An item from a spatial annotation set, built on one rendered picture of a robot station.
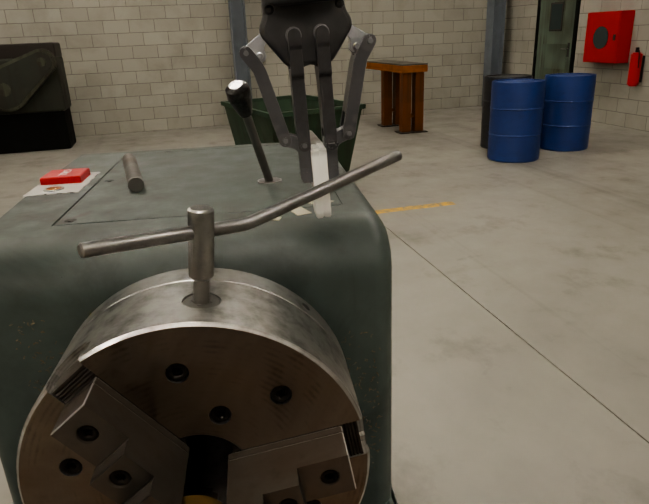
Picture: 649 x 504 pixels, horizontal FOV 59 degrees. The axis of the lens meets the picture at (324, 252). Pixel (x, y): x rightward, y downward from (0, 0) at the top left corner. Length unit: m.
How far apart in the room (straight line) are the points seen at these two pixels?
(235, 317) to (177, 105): 10.15
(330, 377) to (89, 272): 0.29
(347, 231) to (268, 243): 0.09
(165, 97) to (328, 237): 9.99
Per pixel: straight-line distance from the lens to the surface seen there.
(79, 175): 0.96
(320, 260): 0.64
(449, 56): 11.82
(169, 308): 0.52
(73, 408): 0.51
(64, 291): 0.67
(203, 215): 0.49
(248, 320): 0.50
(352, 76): 0.56
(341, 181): 0.57
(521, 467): 2.27
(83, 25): 10.62
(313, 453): 0.52
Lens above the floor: 1.45
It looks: 21 degrees down
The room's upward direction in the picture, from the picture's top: 2 degrees counter-clockwise
